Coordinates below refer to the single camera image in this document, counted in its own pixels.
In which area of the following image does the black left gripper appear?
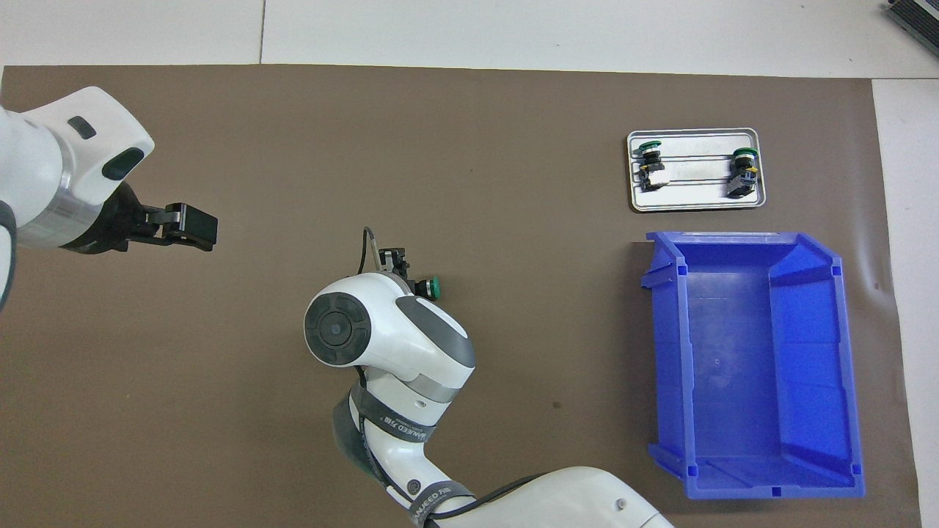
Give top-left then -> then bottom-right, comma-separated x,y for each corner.
62,182 -> 219,255

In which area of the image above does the green push button white block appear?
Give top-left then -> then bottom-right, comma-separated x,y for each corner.
635,139 -> 670,193

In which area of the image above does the brown table mat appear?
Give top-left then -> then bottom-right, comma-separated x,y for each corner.
0,65 -> 924,528

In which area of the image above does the silver metal tray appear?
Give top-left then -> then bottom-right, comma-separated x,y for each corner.
626,128 -> 767,213

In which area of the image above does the blue plastic storage bin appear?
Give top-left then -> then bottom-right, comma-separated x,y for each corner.
640,230 -> 866,501

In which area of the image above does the grey ribbed device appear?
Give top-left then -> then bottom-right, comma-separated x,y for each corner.
884,0 -> 939,46

